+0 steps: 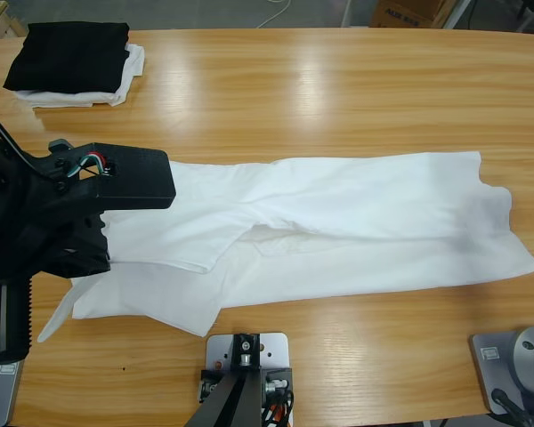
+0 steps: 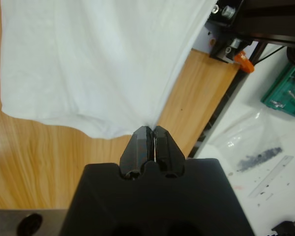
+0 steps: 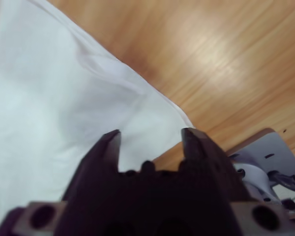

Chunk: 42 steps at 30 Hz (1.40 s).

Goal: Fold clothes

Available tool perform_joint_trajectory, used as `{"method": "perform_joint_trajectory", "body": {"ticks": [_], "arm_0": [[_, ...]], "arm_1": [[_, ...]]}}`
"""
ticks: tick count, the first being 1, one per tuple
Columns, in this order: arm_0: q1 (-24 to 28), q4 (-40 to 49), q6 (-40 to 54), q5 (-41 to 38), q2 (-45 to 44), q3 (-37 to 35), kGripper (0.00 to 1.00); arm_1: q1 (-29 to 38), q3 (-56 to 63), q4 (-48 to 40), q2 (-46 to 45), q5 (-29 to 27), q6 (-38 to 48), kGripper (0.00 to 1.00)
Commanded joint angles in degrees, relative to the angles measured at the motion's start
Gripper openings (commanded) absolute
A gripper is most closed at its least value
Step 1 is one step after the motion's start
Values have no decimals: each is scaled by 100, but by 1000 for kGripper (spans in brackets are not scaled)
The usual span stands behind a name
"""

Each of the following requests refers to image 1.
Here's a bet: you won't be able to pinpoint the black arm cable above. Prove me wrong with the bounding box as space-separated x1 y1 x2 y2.
0 100 50 179

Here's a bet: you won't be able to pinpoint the white t-shirt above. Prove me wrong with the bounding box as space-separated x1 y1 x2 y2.
37 150 534 343

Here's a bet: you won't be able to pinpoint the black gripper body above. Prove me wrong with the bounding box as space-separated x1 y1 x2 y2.
0 126 113 367

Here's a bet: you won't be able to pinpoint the black clamp block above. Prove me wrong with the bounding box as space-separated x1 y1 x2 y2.
261 367 294 427
198 367 227 404

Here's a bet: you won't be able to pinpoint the red green white wires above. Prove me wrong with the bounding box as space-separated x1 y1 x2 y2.
69 150 113 178

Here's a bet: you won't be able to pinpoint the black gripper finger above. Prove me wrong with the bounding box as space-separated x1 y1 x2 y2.
44 235 113 279

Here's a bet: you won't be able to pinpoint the dark camera post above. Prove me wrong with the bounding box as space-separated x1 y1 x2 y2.
184 332 268 427

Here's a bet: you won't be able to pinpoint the cardboard box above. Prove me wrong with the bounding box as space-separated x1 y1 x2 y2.
368 0 459 28

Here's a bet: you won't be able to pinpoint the folded black garment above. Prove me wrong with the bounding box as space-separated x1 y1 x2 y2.
3 20 131 95

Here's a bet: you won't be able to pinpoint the orange cable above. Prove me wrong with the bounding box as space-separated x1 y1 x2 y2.
266 399 295 427

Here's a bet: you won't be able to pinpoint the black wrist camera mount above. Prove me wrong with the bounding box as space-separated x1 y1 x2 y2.
47 138 178 211

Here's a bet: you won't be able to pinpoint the white metal leg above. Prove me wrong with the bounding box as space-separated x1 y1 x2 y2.
442 0 473 30

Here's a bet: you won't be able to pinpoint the black base cable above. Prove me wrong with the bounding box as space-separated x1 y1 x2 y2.
490 388 534 427

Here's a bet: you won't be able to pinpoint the white mounting block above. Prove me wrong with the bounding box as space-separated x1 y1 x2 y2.
204 332 294 401

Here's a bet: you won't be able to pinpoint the white floor cable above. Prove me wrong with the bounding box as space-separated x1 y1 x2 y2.
255 0 295 28

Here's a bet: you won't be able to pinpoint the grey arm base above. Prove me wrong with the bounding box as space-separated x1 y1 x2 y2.
466 326 534 419
0 344 27 427

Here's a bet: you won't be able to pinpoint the folded white garment stack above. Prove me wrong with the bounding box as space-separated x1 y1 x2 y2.
15 42 146 109

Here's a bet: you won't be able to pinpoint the wooden pallet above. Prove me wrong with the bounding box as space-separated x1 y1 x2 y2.
0 0 28 41

